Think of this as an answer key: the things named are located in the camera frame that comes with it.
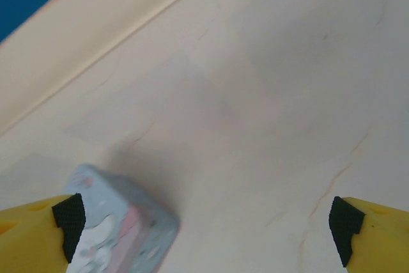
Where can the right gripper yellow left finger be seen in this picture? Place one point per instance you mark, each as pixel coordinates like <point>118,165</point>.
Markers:
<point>32,238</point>

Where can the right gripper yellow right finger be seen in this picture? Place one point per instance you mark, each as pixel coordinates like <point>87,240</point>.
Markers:
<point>380,241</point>

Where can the light blue plastic bag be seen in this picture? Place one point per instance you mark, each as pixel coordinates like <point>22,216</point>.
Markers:
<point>128,215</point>

